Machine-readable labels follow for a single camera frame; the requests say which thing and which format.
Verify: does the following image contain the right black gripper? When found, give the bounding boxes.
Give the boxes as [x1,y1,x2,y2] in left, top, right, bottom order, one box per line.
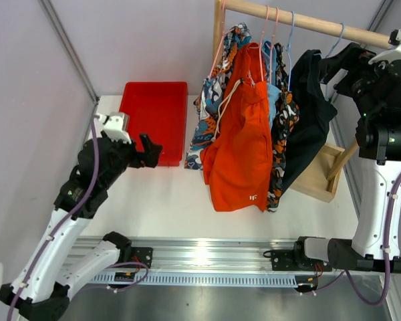
[319,43,392,118]

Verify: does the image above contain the light blue shorts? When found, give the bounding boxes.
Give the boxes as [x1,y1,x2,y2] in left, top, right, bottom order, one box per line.
[261,40,281,129]

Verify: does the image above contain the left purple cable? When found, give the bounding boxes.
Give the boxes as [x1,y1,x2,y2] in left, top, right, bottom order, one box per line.
[6,115,150,321]

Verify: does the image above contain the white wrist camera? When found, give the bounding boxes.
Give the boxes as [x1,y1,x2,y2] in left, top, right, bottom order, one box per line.
[388,29,401,46]
[94,112,132,144]

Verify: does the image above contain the wooden clothes rack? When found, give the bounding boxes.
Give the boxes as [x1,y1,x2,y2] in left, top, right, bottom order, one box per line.
[213,0,394,203]

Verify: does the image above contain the camouflage orange grey shorts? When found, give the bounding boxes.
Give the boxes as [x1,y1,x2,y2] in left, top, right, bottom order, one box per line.
[267,43,299,212]

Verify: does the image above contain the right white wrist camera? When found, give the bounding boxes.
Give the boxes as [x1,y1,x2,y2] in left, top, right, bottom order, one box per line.
[388,29,401,46]

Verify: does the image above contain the blue orange patterned shorts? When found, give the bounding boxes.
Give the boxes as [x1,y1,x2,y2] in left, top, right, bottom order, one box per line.
[184,23,251,170]

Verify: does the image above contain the blue wire hanger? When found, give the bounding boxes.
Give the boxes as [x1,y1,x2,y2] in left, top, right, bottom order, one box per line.
[285,11,295,92]
[324,23,346,102]

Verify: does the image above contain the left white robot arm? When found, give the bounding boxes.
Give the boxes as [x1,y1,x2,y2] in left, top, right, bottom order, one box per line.
[0,132,162,320]

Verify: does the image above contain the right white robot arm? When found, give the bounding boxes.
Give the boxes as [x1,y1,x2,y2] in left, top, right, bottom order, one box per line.
[278,43,401,274]

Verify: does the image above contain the black shorts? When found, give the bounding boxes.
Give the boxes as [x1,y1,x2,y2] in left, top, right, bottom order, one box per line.
[283,49,338,192]

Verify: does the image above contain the red plastic bin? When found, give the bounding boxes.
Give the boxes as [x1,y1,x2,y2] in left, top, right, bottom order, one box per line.
[119,82,188,167]

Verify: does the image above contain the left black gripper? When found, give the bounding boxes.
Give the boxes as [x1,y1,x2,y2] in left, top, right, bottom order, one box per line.
[100,129,162,189]

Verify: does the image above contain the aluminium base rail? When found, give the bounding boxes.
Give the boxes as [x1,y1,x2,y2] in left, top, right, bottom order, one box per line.
[61,235,355,288]

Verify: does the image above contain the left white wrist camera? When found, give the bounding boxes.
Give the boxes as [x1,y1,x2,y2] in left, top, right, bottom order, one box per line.
[94,112,132,144]

